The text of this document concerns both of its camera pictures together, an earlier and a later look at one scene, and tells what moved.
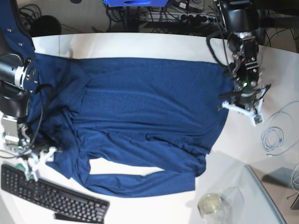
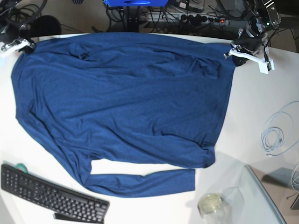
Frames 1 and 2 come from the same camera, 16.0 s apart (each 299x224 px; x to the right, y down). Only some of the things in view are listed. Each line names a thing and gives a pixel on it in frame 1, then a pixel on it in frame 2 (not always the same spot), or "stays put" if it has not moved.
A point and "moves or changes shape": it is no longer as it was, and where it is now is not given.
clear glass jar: [225, 208] stays put
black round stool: [45, 25] stays put
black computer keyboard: [63, 202] stays put
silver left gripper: [14, 133] → [9, 32]
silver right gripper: [245, 51] → [266, 19]
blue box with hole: [135, 3] stays put
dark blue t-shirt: [145, 126] moves or changes shape
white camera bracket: [256, 117] → [264, 65]
